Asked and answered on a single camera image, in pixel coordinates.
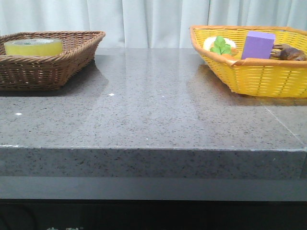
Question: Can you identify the brown wicker basket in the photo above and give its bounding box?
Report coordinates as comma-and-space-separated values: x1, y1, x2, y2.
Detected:
0, 31, 106, 91

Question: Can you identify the toy bread roll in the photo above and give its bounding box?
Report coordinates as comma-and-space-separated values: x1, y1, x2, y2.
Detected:
203, 36, 236, 51

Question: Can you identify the yellow woven basket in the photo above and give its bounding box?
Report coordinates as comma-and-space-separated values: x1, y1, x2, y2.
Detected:
189, 25, 307, 98

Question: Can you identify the yellow tape roll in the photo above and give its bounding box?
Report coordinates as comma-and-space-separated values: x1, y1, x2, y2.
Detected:
4, 38, 63, 57

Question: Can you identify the purple foam cube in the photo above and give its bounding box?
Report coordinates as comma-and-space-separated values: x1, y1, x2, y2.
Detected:
241, 31, 276, 59

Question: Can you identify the brown toy animal figure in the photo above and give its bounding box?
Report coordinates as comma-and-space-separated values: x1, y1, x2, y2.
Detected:
271, 44, 307, 61

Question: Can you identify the grey curtain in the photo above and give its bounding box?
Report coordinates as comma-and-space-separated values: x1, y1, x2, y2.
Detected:
0, 0, 307, 48

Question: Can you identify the orange toy carrot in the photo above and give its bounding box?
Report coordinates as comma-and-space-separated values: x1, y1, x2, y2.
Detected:
209, 36, 238, 56

